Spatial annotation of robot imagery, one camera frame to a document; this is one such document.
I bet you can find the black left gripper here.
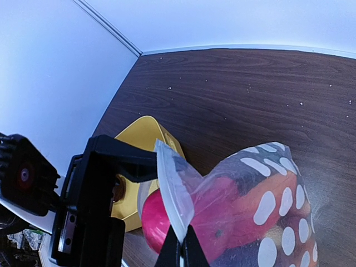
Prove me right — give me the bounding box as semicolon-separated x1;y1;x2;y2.
50;135;157;266

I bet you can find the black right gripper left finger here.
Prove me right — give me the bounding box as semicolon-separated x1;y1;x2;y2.
155;226;181;267

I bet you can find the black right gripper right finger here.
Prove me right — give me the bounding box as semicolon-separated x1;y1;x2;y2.
182;225;210;267

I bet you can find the pink red toy fruit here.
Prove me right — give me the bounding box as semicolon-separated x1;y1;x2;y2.
141;189;171;254

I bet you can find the red orange toy mango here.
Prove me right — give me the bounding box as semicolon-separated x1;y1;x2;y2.
192;171;297;254

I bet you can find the clear polka dot zip bag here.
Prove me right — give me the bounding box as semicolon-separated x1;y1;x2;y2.
141;141;319;266

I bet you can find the yellow plastic basket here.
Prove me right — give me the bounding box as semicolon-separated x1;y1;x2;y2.
111;116;185;232

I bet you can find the purple toy eggplant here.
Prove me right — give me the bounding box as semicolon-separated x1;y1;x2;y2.
210;238;277;266

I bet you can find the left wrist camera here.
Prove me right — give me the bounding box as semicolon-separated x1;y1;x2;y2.
1;134;60;216

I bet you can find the left aluminium corner post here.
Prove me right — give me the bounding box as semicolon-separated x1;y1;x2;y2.
72;0;142;58

